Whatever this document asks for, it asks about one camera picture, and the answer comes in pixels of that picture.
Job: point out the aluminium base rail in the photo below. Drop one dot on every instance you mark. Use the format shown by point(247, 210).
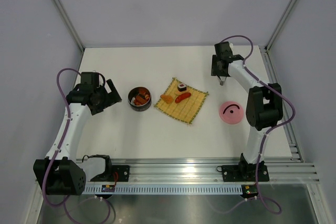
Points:
point(205, 170)

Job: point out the bamboo mat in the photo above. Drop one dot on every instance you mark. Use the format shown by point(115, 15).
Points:
point(185, 111)

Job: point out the orange cheese wedge toy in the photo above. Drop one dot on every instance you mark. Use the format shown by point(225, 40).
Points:
point(167, 98)

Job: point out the white slotted cable duct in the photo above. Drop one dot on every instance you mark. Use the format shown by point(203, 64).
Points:
point(172, 189)

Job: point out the pink round lid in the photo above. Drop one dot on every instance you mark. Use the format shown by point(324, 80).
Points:
point(231, 112)

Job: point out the left frame post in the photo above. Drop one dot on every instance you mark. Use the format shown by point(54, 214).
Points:
point(68, 23)

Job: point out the red sausage toy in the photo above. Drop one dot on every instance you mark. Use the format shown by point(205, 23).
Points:
point(182, 97)

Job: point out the right frame post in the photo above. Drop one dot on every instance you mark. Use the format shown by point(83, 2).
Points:
point(280, 24)

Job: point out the sushi roll toy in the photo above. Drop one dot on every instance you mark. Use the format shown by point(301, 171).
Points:
point(181, 87)

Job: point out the frame post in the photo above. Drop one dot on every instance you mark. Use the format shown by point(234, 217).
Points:
point(280, 24)
point(68, 23)

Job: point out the round metal lunch box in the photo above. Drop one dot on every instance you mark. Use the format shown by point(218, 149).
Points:
point(134, 93)

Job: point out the brown rectangular food toy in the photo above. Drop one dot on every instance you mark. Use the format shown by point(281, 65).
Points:
point(138, 101)

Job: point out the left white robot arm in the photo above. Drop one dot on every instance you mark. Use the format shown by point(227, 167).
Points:
point(58, 173)

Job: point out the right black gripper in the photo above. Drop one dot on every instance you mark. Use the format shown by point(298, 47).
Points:
point(214, 70)

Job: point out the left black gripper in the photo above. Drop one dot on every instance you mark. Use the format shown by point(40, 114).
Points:
point(111, 97)

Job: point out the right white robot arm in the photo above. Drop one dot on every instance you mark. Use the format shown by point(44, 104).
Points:
point(271, 99)

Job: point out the metal tongs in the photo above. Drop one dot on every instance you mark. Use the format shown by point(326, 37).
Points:
point(221, 80)

